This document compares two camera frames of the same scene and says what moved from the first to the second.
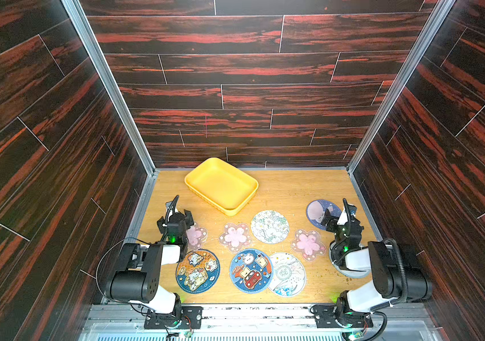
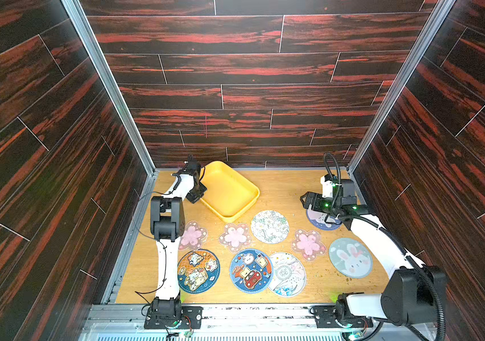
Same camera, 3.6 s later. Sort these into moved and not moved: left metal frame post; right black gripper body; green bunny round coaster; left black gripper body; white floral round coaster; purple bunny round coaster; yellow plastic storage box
Moved: left black gripper body; right black gripper body; yellow plastic storage box
Not moved: white floral round coaster; purple bunny round coaster; green bunny round coaster; left metal frame post
